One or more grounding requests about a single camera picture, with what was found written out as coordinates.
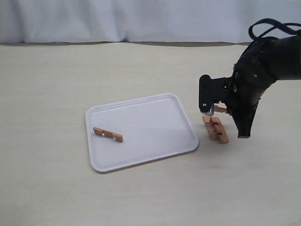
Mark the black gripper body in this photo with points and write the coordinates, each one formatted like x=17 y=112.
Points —
x=250 y=78

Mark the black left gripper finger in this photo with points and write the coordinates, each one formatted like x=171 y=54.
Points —
x=211 y=92

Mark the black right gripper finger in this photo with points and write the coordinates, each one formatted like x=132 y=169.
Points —
x=243 y=114

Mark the wooden notched piece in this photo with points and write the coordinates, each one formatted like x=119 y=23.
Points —
x=107 y=133
x=210 y=127
x=220 y=109
x=219 y=132

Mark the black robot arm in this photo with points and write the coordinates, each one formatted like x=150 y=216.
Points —
x=285 y=59

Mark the white plastic tray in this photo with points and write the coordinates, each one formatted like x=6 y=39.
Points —
x=153 y=128

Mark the white backdrop cloth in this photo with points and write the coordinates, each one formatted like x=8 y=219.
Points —
x=75 y=21

